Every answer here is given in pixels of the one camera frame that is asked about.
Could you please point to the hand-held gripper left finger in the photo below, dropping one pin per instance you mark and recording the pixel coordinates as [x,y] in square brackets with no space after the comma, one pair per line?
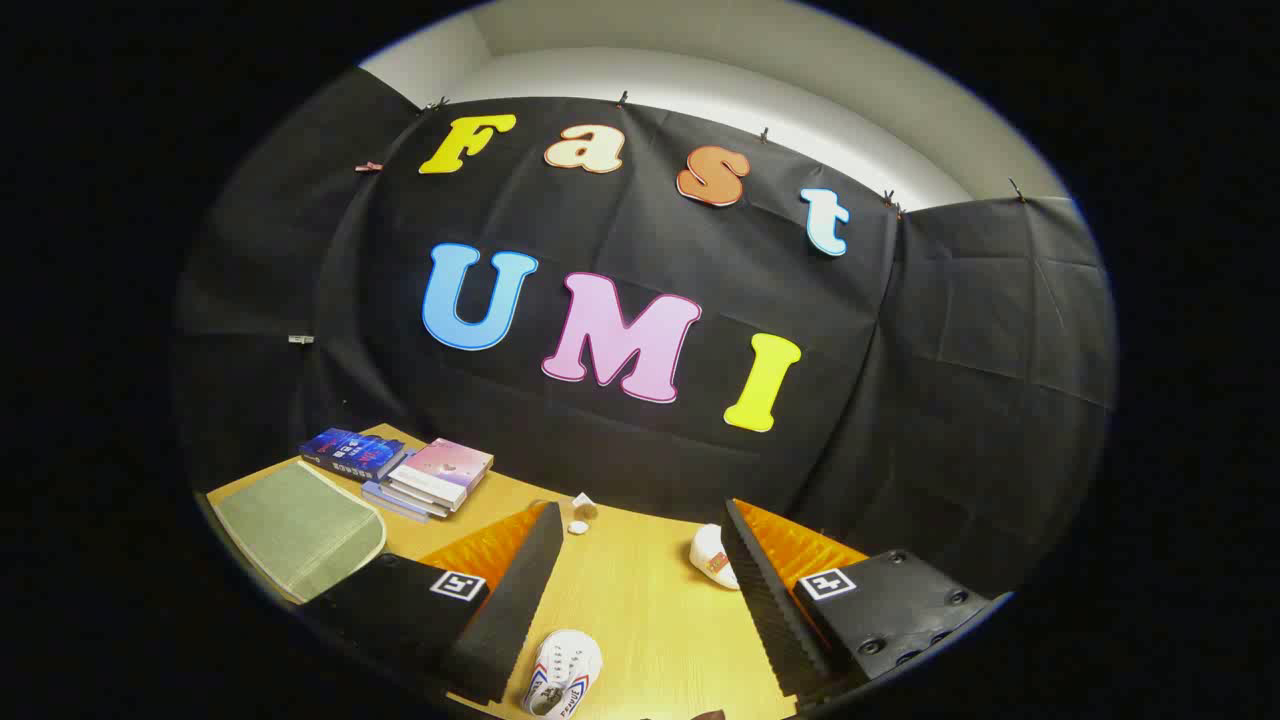
[520,610]

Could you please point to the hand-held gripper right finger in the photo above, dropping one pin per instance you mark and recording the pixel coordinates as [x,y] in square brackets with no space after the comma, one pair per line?
[770,620]

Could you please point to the white canvas shoe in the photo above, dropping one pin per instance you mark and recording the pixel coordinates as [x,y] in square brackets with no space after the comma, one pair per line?
[570,655]

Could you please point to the green fabric storage box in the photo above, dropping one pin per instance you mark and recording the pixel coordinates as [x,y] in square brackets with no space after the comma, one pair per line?
[300,525]

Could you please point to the brown plush toy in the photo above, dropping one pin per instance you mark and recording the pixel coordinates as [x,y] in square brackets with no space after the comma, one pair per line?
[588,511]

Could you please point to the grey book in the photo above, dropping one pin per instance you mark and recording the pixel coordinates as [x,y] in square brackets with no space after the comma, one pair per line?
[420,503]

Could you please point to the pink cover book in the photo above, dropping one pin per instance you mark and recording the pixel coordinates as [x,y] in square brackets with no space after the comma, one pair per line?
[445,465]

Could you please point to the pale blue book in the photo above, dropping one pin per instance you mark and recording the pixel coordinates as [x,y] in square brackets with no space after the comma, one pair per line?
[385,500]

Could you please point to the dark blue printed book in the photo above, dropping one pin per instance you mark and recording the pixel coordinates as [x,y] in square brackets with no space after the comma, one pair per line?
[350,452]

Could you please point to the black backdrop cloth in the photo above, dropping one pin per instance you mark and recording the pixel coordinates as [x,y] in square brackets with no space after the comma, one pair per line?
[950,350]

